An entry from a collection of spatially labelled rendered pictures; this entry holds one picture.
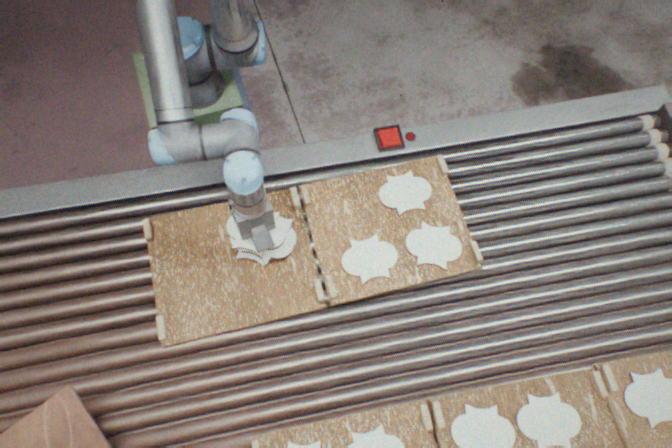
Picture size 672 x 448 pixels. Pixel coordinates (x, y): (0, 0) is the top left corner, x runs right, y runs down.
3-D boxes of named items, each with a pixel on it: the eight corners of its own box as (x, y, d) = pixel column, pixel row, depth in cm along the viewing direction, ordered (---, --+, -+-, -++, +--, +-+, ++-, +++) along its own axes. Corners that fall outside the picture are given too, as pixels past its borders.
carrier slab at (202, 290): (145, 221, 159) (143, 219, 157) (295, 189, 164) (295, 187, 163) (163, 348, 145) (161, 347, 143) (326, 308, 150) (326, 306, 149)
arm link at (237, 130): (200, 109, 123) (203, 154, 119) (254, 103, 124) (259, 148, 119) (207, 130, 130) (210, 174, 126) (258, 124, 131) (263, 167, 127)
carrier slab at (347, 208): (298, 188, 164) (298, 185, 163) (438, 157, 170) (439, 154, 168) (331, 306, 150) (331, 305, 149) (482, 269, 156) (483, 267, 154)
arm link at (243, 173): (259, 143, 118) (263, 181, 114) (264, 171, 128) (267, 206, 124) (219, 148, 117) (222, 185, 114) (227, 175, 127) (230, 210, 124)
